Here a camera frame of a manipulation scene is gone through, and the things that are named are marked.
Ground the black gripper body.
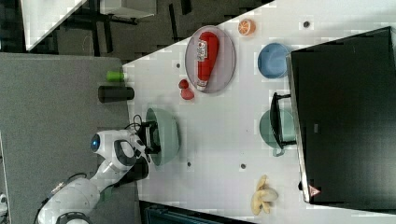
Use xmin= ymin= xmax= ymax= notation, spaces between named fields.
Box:
xmin=137 ymin=121 xmax=161 ymax=162

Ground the green strainer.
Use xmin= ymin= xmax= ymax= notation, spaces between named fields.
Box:
xmin=146 ymin=107 xmax=180 ymax=166

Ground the halved red strawberry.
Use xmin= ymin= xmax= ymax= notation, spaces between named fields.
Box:
xmin=180 ymin=89 xmax=194 ymax=100

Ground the whole red strawberry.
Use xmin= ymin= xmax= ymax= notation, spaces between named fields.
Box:
xmin=178 ymin=79 xmax=189 ymax=90

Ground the green cylinder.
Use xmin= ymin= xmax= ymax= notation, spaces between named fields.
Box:
xmin=106 ymin=71 xmax=127 ymax=82

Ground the red ketchup bottle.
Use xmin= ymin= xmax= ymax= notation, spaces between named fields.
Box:
xmin=196 ymin=32 xmax=219 ymax=91

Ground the peeled banana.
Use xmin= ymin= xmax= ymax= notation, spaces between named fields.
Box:
xmin=250 ymin=175 xmax=278 ymax=216

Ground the green mug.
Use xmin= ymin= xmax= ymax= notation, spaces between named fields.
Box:
xmin=259 ymin=109 xmax=296 ymax=157

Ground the orange slice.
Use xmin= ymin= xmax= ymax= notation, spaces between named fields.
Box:
xmin=238 ymin=19 xmax=256 ymax=35

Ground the blue bowl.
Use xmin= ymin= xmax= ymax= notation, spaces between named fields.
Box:
xmin=257 ymin=43 xmax=289 ymax=79

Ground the black toaster oven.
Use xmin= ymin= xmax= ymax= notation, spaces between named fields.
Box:
xmin=270 ymin=26 xmax=396 ymax=214

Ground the black cylinder post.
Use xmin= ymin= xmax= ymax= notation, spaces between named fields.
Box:
xmin=98 ymin=86 xmax=134 ymax=103

